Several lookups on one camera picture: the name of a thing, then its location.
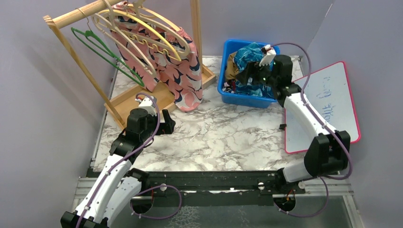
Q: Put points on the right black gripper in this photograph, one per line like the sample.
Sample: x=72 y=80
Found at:
x=242 y=77

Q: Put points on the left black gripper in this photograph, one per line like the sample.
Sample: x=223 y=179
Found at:
x=167 y=127

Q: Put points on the mustard brown shorts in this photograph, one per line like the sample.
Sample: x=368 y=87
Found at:
x=231 y=68

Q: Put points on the comic print shorts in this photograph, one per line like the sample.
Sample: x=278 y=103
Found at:
x=230 y=86

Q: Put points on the teal patterned shorts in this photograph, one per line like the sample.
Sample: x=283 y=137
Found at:
x=250 y=53

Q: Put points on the pink floral shorts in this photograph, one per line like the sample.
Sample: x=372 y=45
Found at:
x=182 y=78

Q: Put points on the beige wooden hanger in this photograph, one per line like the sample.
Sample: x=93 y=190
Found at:
x=126 y=41
x=154 y=19
x=141 y=26

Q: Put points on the yellow hanger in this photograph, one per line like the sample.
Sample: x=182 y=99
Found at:
x=172 y=45

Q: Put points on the green hanger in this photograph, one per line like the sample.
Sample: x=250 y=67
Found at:
x=95 y=44

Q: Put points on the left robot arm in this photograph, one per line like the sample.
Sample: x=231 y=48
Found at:
x=114 y=187

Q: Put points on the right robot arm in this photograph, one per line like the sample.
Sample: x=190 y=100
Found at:
x=328 y=151

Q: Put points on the pink framed whiteboard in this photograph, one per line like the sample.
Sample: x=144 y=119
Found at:
x=329 y=92

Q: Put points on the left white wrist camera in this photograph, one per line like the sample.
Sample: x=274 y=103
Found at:
x=147 y=104

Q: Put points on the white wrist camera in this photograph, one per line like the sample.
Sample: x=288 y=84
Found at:
x=147 y=104
x=269 y=53

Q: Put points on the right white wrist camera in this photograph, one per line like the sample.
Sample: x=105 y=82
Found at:
x=269 y=53

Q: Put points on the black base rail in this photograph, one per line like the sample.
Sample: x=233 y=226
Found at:
x=221 y=188

